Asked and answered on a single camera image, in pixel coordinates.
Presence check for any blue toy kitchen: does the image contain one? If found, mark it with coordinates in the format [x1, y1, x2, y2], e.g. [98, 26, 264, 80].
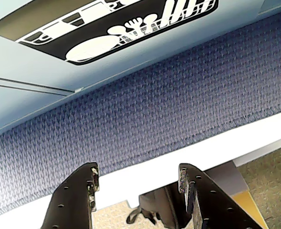
[0, 0, 281, 139]

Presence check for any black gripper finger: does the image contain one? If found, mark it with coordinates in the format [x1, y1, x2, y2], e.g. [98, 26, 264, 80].
[177, 163, 267, 229]
[40, 162, 100, 229]

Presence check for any black bag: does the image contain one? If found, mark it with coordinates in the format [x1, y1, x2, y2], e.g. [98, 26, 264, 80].
[125, 182, 196, 229]

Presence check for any purple woven mat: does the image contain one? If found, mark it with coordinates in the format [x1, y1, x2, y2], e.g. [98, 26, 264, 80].
[0, 9, 281, 220]

